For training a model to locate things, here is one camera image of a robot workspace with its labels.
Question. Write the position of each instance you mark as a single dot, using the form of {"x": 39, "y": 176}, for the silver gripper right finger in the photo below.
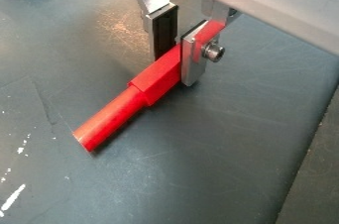
{"x": 199, "y": 42}

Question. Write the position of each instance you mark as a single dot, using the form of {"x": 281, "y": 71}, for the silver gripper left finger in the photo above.
{"x": 159, "y": 16}

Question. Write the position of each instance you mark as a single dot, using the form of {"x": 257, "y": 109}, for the red peg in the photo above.
{"x": 144, "y": 90}

